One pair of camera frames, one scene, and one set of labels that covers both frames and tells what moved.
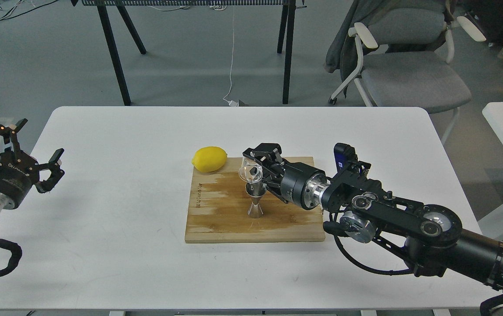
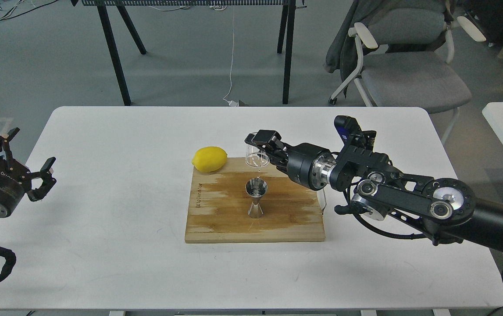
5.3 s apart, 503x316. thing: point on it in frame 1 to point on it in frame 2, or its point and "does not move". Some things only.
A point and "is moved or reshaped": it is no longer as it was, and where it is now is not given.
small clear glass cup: [251, 171] is moved or reshaped
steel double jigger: [255, 190] does not move
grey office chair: [404, 58] does not move
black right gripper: [298, 183] to [312, 166]
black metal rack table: [285, 44] does not move
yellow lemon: [209, 159] does not move
